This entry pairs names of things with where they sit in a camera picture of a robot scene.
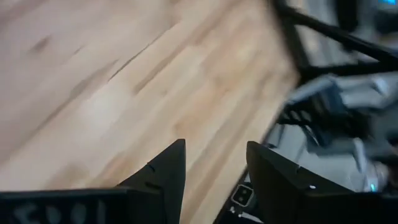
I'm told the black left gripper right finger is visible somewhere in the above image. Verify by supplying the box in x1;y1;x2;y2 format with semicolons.
246;141;354;224

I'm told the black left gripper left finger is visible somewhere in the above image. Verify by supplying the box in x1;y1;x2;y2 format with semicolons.
117;138;187;224

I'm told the small silver outlet box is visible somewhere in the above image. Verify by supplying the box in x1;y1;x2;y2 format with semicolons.
231;183;254;208

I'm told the grey machine equipment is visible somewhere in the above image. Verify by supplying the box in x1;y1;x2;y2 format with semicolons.
276;73;398;194

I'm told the black metal frame bar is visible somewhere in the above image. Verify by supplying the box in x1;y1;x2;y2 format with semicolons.
270;0;398;63
297;60;398;83

